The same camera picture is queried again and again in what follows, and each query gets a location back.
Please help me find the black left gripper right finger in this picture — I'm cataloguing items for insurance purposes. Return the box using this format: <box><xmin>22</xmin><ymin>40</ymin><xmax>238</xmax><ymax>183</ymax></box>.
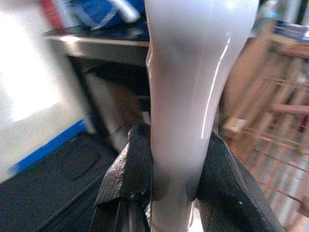
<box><xmin>193</xmin><ymin>131</ymin><xmax>285</xmax><ymax>232</ymax></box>

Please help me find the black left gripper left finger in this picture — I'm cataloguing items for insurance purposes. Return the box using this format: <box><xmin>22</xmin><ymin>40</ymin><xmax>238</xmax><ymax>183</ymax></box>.
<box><xmin>92</xmin><ymin>122</ymin><xmax>155</xmax><ymax>232</ymax></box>

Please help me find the black case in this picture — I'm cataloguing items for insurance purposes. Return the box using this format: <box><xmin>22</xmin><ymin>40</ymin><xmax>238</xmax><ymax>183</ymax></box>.
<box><xmin>0</xmin><ymin>131</ymin><xmax>121</xmax><ymax>232</ymax></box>

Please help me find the wooden slatted rack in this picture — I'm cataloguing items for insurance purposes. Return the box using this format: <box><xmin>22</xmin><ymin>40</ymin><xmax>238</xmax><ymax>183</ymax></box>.
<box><xmin>217</xmin><ymin>21</ymin><xmax>309</xmax><ymax>232</ymax></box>

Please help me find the white box with blue stripe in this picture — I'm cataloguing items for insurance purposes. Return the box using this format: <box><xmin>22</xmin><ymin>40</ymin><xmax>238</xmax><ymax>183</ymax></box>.
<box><xmin>0</xmin><ymin>9</ymin><xmax>96</xmax><ymax>183</ymax></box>

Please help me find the black table with metal edge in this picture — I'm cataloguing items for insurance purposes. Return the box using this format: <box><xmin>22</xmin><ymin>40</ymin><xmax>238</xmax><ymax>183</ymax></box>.
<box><xmin>43</xmin><ymin>20</ymin><xmax>152</xmax><ymax>152</ymax></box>

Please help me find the blue and white package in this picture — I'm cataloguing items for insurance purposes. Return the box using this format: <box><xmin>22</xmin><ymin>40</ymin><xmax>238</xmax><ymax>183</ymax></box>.
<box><xmin>69</xmin><ymin>0</ymin><xmax>142</xmax><ymax>31</ymax></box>

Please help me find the red and white box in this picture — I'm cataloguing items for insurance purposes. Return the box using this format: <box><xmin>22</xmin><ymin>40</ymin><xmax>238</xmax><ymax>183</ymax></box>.
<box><xmin>40</xmin><ymin>0</ymin><xmax>67</xmax><ymax>31</ymax></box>

